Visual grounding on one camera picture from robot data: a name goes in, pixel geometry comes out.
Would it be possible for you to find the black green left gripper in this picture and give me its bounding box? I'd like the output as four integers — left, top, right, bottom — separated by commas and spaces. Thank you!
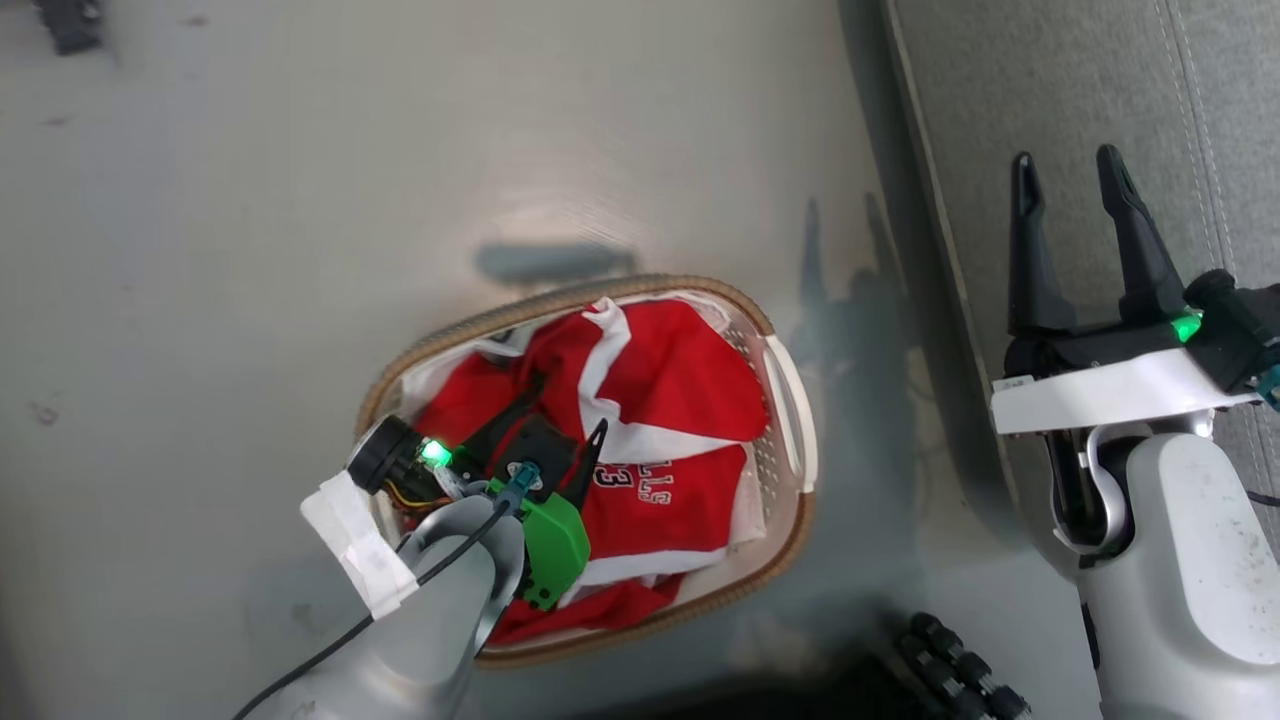
450, 372, 610, 613

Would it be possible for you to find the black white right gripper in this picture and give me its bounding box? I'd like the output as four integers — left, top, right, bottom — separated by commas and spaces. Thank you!
989, 144, 1263, 437

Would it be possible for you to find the red jersey with lettering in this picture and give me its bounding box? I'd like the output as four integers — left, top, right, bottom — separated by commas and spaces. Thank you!
488, 443, 753, 646

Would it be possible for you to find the small black floor object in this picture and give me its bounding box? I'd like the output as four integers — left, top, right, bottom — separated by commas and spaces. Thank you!
34, 0, 107, 57

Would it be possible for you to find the white wicker-rimmed laundry basket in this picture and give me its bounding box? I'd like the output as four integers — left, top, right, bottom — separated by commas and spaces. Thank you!
354, 274, 820, 669

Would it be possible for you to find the white tape wrap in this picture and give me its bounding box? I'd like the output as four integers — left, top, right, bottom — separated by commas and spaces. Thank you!
299, 469, 420, 620

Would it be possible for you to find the red white-striped garment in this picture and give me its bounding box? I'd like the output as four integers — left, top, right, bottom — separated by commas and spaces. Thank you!
415, 297, 772, 466

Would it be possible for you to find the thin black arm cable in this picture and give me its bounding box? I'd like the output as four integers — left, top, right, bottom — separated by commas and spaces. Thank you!
233, 498, 513, 720

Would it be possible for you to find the grey fabric sofa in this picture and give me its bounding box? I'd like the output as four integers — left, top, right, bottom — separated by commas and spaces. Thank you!
884, 0, 1280, 566

